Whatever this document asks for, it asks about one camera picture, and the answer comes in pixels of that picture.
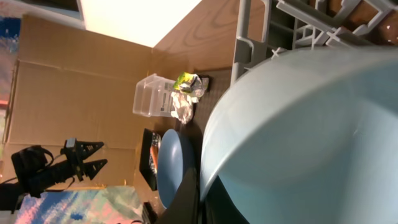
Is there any grey dishwasher rack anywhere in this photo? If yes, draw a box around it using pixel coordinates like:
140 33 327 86
231 0 397 83

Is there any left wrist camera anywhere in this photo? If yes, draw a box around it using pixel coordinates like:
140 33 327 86
11 145 54 184

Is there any dark brown serving tray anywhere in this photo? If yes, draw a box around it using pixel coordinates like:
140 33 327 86
180 69 231 173

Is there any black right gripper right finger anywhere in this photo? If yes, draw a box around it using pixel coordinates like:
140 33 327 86
203 177 249 224

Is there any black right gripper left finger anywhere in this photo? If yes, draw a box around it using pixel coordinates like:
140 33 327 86
155 168 199 224

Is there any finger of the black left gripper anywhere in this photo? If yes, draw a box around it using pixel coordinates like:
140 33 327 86
83 159 108 180
73 141 104 162

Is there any large dark blue plate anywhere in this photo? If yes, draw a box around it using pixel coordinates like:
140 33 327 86
157 129 195 208

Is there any colourful painted floor cloth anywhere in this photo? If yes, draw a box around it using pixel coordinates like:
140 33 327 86
15 186 143 223

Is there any small light blue saucer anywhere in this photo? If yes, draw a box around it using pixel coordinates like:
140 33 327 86
200 47 397 223

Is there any clear plastic bin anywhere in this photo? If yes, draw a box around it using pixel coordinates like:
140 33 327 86
132 73 175 117

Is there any brown cardboard panel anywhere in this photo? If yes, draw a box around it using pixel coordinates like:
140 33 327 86
1 15 175 189

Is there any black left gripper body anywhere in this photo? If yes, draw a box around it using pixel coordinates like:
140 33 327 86
27 146 85 198

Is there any black tray bin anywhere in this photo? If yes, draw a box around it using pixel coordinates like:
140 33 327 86
139 129 157 191

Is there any yellow snack wrapper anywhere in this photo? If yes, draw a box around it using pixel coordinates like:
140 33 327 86
173 72 210 98

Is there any white tissue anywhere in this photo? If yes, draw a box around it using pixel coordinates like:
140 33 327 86
170 91 200 124

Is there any orange carrot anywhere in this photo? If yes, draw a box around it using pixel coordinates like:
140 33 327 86
150 146 159 170

